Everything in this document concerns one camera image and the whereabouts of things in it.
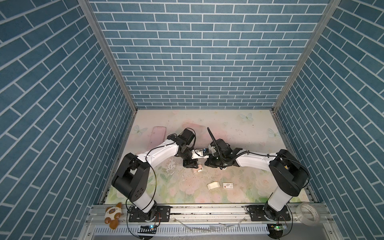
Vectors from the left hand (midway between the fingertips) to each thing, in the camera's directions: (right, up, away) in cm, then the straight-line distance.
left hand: (196, 161), depth 85 cm
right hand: (+4, -1, +2) cm, 5 cm away
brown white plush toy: (-40, -22, -14) cm, 48 cm away
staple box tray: (+9, -12, -2) cm, 16 cm away
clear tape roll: (+57, -24, -10) cm, 63 cm away
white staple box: (+18, -12, -3) cm, 22 cm away
